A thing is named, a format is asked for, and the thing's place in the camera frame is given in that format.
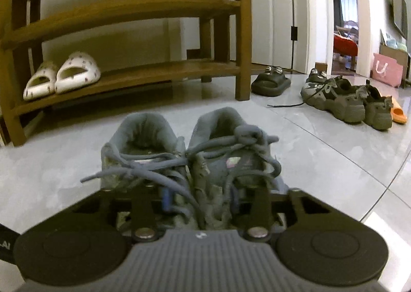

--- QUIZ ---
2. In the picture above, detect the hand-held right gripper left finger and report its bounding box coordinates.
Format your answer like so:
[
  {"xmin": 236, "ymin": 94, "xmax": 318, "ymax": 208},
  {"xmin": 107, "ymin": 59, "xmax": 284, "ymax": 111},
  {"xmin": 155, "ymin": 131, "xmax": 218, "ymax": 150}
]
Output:
[{"xmin": 72, "ymin": 184, "xmax": 171, "ymax": 242}]

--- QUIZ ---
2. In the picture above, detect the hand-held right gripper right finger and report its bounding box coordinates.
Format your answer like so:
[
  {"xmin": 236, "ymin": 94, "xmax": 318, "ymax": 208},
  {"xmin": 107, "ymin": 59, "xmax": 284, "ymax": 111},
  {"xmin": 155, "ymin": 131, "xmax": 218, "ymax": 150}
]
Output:
[{"xmin": 232, "ymin": 183, "xmax": 333, "ymax": 242}]

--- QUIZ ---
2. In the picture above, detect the grey sneaker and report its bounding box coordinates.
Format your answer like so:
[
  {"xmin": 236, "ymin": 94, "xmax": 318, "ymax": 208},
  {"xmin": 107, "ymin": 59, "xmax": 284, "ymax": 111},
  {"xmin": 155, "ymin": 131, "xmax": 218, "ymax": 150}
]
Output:
[
  {"xmin": 186, "ymin": 106, "xmax": 289, "ymax": 231},
  {"xmin": 81, "ymin": 112, "xmax": 194, "ymax": 231}
]

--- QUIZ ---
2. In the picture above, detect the black slipper with charms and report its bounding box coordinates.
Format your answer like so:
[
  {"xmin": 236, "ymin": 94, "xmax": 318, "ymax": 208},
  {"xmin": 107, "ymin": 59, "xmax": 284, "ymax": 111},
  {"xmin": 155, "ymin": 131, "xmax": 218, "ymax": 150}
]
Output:
[
  {"xmin": 306, "ymin": 68, "xmax": 329, "ymax": 84},
  {"xmin": 251, "ymin": 67, "xmax": 292, "ymax": 97}
]

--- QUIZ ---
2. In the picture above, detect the olive chunky sneaker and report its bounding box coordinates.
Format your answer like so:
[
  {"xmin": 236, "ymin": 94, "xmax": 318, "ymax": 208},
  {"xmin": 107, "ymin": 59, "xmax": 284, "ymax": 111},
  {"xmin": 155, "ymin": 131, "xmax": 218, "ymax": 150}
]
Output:
[
  {"xmin": 363, "ymin": 84, "xmax": 394, "ymax": 131},
  {"xmin": 267, "ymin": 76, "xmax": 367, "ymax": 124}
]

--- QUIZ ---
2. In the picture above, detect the white dotted slipper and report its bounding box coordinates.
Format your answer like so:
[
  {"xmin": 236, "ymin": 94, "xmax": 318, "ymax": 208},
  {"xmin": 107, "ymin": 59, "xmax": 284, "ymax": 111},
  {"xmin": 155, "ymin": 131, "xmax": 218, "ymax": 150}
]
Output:
[
  {"xmin": 23, "ymin": 61, "xmax": 60, "ymax": 101},
  {"xmin": 54, "ymin": 52, "xmax": 101, "ymax": 94}
]

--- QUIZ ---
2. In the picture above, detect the orange slipper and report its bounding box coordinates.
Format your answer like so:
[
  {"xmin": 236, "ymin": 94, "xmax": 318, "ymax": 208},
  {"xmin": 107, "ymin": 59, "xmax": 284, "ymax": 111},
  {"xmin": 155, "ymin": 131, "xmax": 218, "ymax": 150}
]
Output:
[{"xmin": 383, "ymin": 96, "xmax": 408, "ymax": 125}]

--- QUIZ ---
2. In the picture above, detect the red cloth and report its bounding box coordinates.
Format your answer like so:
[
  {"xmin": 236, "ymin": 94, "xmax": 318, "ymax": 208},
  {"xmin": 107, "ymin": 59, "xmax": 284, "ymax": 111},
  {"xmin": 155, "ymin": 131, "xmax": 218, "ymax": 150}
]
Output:
[{"xmin": 333, "ymin": 33, "xmax": 359, "ymax": 55}]

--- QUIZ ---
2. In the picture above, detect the wooden shoe rack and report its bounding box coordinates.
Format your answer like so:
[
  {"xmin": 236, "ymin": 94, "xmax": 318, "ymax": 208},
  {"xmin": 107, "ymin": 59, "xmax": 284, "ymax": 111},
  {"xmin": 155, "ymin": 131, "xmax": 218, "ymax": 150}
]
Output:
[{"xmin": 0, "ymin": 0, "xmax": 251, "ymax": 147}]

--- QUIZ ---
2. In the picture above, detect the white door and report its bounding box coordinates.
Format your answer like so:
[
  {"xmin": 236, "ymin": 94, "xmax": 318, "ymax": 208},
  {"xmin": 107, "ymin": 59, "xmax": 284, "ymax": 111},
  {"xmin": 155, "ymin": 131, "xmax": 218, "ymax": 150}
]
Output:
[{"xmin": 250, "ymin": 0, "xmax": 300, "ymax": 73}]

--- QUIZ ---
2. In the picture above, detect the pink bag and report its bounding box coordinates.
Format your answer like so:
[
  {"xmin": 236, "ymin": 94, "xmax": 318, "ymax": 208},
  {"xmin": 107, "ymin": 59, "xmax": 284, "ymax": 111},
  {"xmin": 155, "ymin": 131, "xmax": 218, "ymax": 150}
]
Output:
[{"xmin": 372, "ymin": 53, "xmax": 404, "ymax": 87}]

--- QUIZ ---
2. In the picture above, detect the cardboard box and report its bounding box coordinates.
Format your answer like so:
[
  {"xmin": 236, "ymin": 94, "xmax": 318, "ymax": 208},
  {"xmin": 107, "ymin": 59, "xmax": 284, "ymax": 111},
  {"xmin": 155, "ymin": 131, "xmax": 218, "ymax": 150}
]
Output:
[{"xmin": 379, "ymin": 42, "xmax": 410, "ymax": 80}]

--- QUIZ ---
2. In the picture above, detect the grey curtain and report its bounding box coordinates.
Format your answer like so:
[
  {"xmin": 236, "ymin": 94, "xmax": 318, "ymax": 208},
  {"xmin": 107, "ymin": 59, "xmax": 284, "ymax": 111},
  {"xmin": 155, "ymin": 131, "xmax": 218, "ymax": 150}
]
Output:
[{"xmin": 334, "ymin": 0, "xmax": 359, "ymax": 23}]

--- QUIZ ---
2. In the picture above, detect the wall television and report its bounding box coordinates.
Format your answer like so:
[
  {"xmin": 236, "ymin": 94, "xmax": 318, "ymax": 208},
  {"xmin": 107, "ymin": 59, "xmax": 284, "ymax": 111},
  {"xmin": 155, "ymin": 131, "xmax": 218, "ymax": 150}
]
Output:
[{"xmin": 388, "ymin": 0, "xmax": 409, "ymax": 40}]

